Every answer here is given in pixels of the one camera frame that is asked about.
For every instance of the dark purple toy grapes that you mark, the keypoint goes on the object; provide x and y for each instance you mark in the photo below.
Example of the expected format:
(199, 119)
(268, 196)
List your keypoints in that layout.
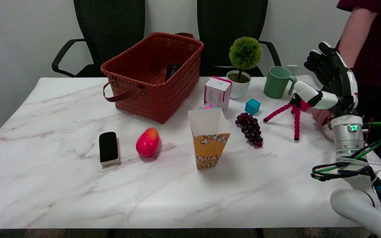
(251, 130)

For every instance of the pink flexible mini tripod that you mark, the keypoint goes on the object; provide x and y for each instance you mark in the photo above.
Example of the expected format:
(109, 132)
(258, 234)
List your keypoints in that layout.
(297, 120)

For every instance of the black mesh office chair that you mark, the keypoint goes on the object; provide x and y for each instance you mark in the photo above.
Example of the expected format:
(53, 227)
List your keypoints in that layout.
(230, 19)
(111, 26)

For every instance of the bare person forearm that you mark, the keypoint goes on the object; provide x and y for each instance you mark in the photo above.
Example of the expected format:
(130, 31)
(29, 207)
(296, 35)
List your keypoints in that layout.
(356, 33)

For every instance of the green mug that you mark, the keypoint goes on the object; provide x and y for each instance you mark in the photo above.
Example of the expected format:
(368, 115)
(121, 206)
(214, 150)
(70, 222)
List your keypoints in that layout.
(276, 82)

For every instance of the teal cube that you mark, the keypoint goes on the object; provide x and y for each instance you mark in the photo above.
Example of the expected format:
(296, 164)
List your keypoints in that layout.
(252, 106)

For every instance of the yellow white popcorn box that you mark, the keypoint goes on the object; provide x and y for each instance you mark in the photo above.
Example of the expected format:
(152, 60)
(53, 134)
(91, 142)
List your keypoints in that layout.
(210, 148)

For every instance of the white wall outlet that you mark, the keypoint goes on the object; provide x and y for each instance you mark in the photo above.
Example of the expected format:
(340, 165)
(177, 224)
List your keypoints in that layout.
(292, 68)

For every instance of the pink blue patterned ball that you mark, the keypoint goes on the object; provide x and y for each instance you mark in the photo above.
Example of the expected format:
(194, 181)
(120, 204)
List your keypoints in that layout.
(207, 106)

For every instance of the pink white carton box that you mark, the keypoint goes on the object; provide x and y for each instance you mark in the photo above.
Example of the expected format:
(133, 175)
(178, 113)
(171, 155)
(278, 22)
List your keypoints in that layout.
(217, 92)

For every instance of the bare person hand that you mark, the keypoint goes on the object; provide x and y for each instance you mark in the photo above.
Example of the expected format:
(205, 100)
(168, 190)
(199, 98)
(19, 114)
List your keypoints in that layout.
(321, 115)

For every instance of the green ball plant white pot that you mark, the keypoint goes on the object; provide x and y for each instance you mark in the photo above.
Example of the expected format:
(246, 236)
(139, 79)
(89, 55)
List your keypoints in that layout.
(245, 54)

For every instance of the red yellow toy mango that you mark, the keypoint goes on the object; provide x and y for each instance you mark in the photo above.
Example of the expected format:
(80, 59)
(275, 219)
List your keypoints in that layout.
(147, 142)

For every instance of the black object inside basket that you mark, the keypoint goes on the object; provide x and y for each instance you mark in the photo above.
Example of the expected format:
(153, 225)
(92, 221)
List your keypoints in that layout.
(172, 71)

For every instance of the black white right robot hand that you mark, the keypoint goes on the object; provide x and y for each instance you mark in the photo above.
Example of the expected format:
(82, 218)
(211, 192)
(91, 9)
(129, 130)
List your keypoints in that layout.
(346, 86)

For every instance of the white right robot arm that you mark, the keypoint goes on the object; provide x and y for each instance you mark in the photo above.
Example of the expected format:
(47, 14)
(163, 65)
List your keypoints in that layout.
(347, 138)

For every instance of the black whiteboard eraser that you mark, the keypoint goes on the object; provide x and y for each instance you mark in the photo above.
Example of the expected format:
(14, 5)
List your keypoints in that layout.
(108, 147)

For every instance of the red woven basket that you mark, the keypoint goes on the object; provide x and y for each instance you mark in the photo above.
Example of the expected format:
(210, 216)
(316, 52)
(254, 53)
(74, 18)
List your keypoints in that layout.
(154, 96)

